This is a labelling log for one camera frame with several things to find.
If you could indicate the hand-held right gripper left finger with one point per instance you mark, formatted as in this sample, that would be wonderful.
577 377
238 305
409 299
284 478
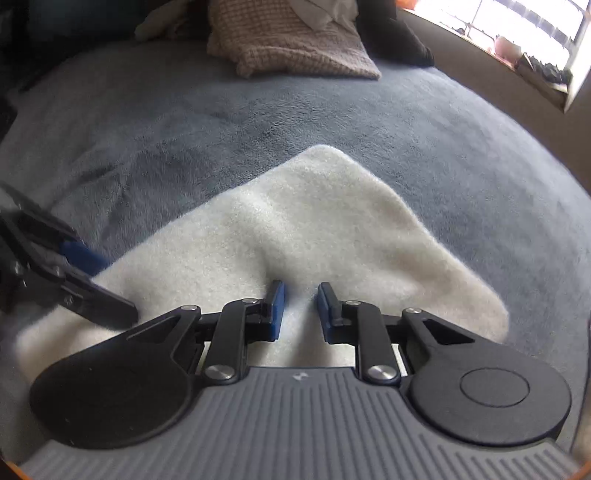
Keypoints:
278 307

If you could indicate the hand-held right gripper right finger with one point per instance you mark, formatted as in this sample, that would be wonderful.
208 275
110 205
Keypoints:
324 309

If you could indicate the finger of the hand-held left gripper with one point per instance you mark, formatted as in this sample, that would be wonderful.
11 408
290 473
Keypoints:
99 302
83 258

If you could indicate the cream deer sweater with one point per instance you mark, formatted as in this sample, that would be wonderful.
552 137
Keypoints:
300 230

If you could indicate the grey-blue bed blanket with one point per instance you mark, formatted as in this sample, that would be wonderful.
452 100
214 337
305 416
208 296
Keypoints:
184 115

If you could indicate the off-white crumpled garment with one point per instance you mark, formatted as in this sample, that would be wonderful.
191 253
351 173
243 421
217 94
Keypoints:
159 21

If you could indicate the pink checked knit garment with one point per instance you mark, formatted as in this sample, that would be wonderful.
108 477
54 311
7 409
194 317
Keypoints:
286 37

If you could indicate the white folded cloth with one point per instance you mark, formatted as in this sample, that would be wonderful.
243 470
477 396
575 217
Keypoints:
328 9

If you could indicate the orange bag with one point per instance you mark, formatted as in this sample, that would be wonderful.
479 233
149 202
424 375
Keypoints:
408 3

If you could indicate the pink pot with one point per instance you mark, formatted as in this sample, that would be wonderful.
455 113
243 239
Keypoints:
505 47

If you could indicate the window with metal railing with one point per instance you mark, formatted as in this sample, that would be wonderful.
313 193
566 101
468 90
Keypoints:
508 23

